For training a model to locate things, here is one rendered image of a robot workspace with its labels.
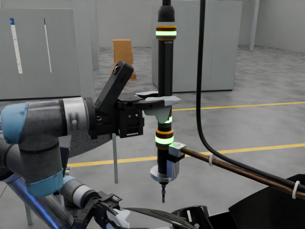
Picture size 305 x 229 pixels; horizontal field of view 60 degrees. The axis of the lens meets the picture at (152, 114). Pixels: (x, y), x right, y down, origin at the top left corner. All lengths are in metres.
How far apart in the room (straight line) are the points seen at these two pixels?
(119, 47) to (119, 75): 8.10
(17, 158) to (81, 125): 0.15
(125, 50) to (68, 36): 2.58
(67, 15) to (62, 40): 0.57
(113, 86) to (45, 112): 0.14
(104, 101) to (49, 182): 0.20
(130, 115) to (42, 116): 0.17
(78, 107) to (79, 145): 2.13
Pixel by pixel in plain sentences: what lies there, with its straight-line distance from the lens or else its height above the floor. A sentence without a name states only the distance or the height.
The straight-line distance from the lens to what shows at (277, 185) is 0.54.
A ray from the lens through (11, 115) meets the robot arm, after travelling 0.53.
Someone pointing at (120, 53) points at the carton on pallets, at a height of 0.82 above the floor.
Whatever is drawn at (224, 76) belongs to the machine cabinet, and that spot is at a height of 0.41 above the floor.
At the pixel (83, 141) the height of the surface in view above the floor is 0.67.
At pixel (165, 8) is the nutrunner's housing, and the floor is 1.79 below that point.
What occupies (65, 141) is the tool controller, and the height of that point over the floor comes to 1.23.
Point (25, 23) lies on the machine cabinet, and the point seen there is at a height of 1.74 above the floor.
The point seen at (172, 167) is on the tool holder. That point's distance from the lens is 0.65.
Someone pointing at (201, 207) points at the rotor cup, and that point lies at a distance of 0.82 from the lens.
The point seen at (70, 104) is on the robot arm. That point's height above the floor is 1.62.
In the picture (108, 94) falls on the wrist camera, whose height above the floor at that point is 1.63.
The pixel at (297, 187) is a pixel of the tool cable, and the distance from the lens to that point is 0.54.
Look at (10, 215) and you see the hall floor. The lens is 3.07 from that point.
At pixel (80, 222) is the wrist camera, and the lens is 0.89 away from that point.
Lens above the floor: 1.77
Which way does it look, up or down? 19 degrees down
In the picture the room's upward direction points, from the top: straight up
